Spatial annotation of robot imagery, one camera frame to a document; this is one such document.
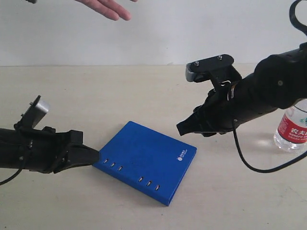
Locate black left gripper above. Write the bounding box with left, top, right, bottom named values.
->
left=28, top=128, right=100, bottom=174

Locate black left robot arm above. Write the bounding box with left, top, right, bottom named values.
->
left=0, top=127, right=100, bottom=174

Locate blue ring binder notebook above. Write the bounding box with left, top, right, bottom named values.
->
left=93, top=121, right=197, bottom=206

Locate person's open bare hand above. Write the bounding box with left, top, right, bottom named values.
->
left=77, top=0, right=131, bottom=21

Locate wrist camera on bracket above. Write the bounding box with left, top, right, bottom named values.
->
left=14, top=95, right=50, bottom=130
left=185, top=54, right=242, bottom=91

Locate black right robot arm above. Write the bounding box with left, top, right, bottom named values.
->
left=177, top=43, right=307, bottom=137

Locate clear water bottle red cap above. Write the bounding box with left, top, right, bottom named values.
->
left=274, top=99, right=307, bottom=153

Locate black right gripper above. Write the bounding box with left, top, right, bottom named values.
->
left=176, top=81, right=240, bottom=137

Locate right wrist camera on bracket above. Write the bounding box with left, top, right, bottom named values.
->
left=185, top=54, right=242, bottom=91

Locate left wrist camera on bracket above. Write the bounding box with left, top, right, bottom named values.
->
left=14, top=95, right=50, bottom=130

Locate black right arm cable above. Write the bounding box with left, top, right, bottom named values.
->
left=232, top=0, right=307, bottom=173

